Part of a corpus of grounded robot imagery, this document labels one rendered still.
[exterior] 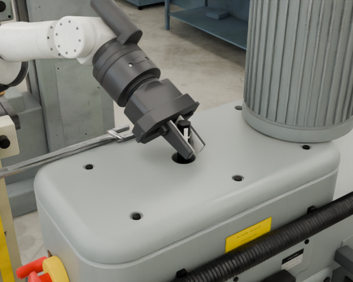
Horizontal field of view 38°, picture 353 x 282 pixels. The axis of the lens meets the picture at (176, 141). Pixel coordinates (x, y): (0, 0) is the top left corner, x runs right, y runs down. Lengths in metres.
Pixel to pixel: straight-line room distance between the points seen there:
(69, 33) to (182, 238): 0.36
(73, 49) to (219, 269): 0.40
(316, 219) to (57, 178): 0.41
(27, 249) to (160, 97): 2.86
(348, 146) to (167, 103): 0.49
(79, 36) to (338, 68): 0.40
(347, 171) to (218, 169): 0.36
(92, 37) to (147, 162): 0.21
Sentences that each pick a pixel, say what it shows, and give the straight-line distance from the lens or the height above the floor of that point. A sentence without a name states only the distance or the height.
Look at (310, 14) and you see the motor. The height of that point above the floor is 2.10.
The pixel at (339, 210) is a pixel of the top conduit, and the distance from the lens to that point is 0.89.
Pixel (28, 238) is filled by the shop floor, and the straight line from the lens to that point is 3.67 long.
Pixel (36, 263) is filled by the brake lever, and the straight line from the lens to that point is 0.92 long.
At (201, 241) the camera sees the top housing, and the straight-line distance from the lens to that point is 0.74.
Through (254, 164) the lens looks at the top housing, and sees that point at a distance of 0.81.
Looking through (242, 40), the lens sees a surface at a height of 0.23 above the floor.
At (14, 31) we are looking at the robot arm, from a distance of 0.98.
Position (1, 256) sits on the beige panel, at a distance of 3.04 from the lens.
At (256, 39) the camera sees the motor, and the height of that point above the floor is 2.05.
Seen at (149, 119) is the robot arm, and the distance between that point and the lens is 0.76.
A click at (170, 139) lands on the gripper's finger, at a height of 1.93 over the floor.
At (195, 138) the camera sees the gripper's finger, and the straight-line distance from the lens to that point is 0.80.
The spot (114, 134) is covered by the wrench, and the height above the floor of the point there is 1.90.
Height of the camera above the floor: 2.33
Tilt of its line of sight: 31 degrees down
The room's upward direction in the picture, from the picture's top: straight up
